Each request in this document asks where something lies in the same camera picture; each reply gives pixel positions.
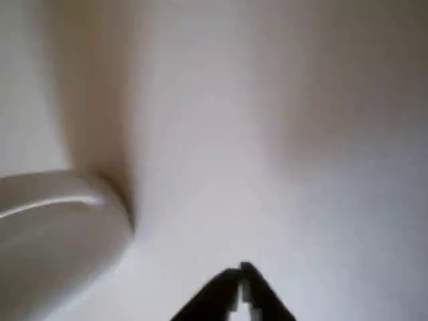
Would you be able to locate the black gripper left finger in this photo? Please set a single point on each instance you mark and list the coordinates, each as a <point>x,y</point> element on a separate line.
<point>207,297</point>

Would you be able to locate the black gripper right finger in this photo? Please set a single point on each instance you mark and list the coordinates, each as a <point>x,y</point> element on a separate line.
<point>264,297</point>

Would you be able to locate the white ceramic mug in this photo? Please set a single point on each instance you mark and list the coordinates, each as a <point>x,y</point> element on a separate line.
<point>57,240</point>

